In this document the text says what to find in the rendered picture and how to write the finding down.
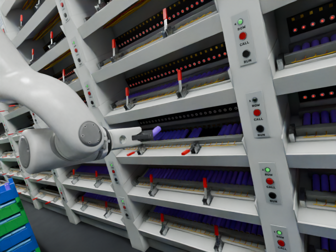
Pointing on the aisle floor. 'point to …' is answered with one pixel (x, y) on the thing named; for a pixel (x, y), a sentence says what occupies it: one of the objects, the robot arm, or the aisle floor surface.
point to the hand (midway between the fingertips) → (144, 136)
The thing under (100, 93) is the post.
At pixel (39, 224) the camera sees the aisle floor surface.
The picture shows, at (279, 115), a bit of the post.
